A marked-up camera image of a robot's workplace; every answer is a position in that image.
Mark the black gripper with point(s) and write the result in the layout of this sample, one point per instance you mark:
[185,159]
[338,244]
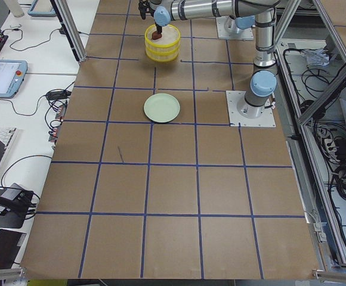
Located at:
[159,28]

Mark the dark red bun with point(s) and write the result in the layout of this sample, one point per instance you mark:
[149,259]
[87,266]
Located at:
[156,35]

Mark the yellow steamer layer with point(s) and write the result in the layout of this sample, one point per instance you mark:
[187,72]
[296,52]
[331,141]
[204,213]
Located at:
[168,42]
[162,57]

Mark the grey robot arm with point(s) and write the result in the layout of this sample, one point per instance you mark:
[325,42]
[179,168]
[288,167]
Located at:
[241,15]

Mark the light green plate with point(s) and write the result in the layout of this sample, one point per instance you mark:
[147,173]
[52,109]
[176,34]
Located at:
[161,108]

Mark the black power brick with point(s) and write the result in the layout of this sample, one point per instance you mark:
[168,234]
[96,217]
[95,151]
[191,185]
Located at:
[57,95]

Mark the blue teach pendant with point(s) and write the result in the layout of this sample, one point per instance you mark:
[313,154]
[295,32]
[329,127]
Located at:
[12,73]
[41,8]

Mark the white keyboard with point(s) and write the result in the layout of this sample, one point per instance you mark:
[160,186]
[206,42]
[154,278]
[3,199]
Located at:
[8,136]

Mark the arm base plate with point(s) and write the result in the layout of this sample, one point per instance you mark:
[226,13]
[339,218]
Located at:
[235,28]
[241,114]

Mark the aluminium vertical post right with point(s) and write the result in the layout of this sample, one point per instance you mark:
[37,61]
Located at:
[65,18]

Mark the black camera stand base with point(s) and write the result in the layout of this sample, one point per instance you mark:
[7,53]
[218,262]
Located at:
[15,206]

